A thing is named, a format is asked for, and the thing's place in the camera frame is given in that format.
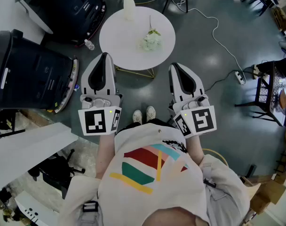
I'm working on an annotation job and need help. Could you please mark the brown cardboard box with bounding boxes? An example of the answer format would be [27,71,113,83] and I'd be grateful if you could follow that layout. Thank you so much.
[249,175,286,216]

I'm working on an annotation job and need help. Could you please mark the person's white right shoe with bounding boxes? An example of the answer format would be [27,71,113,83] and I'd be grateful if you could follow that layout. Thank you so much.
[145,105,157,122]

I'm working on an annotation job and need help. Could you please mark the white round table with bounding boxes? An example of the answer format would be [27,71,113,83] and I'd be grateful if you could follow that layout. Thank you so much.
[99,6,176,79]

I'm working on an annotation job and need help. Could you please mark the white ribbed vase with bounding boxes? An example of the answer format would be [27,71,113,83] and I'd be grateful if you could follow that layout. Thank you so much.
[123,0,136,22]

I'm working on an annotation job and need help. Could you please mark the black power cable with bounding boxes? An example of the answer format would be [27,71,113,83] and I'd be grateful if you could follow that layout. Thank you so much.
[203,75,238,92]

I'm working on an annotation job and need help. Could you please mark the white power strip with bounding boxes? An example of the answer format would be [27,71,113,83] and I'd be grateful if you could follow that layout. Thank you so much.
[235,70,247,86]

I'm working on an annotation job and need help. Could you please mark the white board panel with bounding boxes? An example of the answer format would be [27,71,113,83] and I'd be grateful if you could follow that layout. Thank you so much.
[0,122,79,195]

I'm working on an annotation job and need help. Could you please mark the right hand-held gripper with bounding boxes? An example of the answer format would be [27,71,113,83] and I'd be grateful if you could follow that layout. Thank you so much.
[167,62,218,139]

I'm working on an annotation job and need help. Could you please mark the person's white shoe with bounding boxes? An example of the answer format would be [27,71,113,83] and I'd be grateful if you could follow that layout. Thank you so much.
[145,105,157,122]
[132,109,143,125]

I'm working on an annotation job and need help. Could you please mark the grey backpack left strap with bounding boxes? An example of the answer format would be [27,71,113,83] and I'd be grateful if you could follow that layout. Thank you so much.
[77,200,104,226]

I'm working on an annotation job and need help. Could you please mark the person's right forearm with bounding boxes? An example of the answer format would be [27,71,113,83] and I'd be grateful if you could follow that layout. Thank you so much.
[184,135,205,167]

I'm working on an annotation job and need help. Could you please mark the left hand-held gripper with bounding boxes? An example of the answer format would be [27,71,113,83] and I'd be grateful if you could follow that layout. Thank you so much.
[78,52,123,137]

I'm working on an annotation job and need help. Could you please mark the grey backpack right strap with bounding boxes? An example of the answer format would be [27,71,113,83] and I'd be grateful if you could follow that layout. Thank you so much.
[202,162,226,200]

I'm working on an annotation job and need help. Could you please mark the white dotted device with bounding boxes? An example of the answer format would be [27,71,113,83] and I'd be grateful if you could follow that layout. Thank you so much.
[14,191,62,226]

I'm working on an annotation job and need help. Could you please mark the white flowers bunch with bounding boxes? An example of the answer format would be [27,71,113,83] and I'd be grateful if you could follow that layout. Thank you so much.
[139,15,163,52]

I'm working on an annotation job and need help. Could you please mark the white power cable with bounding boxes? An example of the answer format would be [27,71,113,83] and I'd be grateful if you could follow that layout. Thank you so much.
[172,0,245,75]

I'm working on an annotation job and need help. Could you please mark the large black wheeled machine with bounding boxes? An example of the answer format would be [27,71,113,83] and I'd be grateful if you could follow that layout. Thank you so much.
[0,29,79,114]
[15,0,108,48]

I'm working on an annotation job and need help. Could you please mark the clear plastic water bottle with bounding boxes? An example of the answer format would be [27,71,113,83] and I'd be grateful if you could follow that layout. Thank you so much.
[84,39,96,51]

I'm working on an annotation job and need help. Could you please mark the grey backpack strap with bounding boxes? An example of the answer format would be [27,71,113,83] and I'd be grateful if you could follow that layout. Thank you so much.
[202,162,226,200]
[77,200,104,226]

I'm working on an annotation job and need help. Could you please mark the black office chair base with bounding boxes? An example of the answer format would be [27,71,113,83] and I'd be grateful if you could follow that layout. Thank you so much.
[27,148,86,200]

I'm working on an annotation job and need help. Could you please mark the wooden hoop chair back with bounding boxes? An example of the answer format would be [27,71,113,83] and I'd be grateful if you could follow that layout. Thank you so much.
[201,148,230,167]

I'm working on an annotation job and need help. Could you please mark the person's white left shoe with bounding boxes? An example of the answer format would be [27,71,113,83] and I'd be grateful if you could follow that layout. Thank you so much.
[132,109,143,125]

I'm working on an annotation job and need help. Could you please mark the black metal side table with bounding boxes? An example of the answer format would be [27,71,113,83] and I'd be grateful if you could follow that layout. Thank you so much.
[234,60,286,127]

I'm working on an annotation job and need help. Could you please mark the person's black trousers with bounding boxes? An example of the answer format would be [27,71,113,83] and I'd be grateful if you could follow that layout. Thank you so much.
[116,118,175,134]

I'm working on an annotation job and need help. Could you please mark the person's left forearm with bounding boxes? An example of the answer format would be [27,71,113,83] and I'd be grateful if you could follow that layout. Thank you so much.
[95,132,117,180]

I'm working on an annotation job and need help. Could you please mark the person's white printed shirt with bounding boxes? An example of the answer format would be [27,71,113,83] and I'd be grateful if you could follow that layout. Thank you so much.
[58,122,251,226]

